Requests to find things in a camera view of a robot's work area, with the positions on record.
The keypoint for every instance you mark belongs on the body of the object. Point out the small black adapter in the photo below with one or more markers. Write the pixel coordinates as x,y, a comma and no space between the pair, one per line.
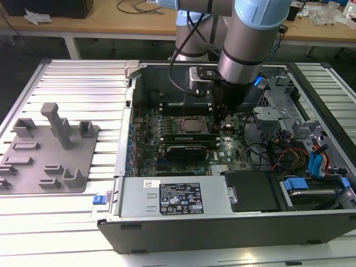
284,29

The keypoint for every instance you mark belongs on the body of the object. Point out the white and red box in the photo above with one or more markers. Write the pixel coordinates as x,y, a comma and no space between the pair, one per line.
350,8

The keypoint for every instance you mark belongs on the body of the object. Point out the black open PC case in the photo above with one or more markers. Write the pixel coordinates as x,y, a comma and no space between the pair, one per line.
222,236

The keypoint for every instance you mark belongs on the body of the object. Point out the hard disk in blue carrier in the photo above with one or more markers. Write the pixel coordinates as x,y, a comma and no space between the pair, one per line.
294,184

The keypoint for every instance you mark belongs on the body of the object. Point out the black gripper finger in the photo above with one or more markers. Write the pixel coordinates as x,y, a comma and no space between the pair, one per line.
229,122
219,119

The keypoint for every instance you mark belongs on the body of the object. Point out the large black box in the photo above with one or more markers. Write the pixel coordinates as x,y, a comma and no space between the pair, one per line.
55,8

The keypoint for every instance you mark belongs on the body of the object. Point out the grey metal drive cage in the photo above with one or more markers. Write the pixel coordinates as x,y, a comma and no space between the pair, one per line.
269,114

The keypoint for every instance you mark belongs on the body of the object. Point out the grey power supply with label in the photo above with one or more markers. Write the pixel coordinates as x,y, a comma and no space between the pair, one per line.
139,200

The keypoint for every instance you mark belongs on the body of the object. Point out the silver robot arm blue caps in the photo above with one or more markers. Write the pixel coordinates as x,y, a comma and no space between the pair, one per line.
244,41

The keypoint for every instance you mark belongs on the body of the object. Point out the blue case latch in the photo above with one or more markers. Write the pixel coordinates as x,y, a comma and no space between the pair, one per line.
99,200

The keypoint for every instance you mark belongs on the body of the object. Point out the silver finned heatsink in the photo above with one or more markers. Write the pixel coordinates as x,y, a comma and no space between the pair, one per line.
221,169

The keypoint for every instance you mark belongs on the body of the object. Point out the clear plastic bags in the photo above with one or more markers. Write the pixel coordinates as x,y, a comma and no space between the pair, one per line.
325,16

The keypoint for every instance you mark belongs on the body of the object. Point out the grey parts rack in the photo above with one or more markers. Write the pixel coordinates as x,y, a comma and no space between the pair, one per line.
47,154

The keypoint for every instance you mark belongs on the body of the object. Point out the black graphics card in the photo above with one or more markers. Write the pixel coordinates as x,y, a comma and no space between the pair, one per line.
186,153

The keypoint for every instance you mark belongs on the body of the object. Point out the wooden desk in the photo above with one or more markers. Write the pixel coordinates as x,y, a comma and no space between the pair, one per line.
83,25

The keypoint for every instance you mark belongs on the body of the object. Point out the black drive bay cover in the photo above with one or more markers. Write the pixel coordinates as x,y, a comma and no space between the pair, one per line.
250,192

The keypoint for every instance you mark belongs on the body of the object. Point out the black RAM slot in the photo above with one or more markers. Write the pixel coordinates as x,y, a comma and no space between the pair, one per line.
186,111
186,104
163,138

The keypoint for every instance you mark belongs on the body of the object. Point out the green motherboard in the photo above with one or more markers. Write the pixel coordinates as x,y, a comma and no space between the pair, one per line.
150,128

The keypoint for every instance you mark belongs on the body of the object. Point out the crumpled white paper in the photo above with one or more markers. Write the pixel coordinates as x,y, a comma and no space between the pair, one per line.
36,17

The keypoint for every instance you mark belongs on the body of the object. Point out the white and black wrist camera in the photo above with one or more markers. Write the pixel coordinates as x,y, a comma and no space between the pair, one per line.
196,80

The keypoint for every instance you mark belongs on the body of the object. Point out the small black box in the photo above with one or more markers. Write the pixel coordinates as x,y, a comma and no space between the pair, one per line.
294,14

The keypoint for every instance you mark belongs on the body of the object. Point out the silver CPU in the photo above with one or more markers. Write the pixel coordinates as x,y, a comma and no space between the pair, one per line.
194,124

